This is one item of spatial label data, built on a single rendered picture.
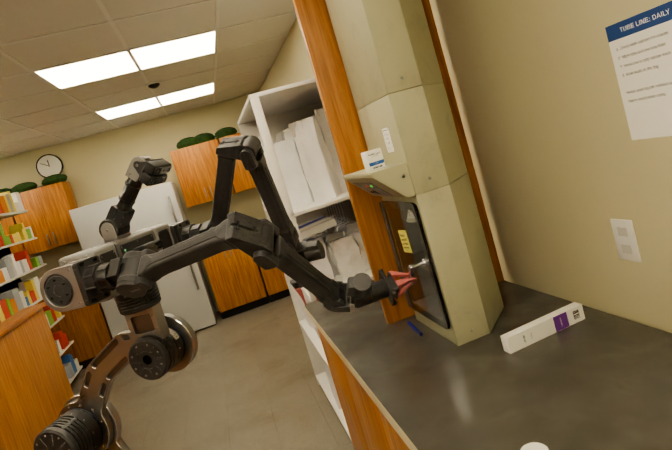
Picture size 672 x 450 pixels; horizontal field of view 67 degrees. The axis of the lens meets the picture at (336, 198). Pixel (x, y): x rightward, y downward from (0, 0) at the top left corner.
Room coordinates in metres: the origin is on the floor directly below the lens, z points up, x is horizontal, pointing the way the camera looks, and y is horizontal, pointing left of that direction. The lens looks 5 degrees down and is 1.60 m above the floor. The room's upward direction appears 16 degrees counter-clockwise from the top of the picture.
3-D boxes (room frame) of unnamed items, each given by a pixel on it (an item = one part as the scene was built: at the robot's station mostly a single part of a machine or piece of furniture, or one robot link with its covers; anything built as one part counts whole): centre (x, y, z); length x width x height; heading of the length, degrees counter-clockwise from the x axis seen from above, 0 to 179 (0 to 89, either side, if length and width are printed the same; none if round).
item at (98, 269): (1.37, 0.67, 1.45); 0.09 x 0.08 x 0.12; 165
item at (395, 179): (1.61, -0.13, 1.46); 0.32 x 0.12 x 0.10; 13
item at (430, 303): (1.63, -0.18, 1.19); 0.30 x 0.01 x 0.40; 12
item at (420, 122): (1.66, -0.31, 1.33); 0.32 x 0.25 x 0.77; 13
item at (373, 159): (1.57, -0.14, 1.54); 0.05 x 0.05 x 0.06; 14
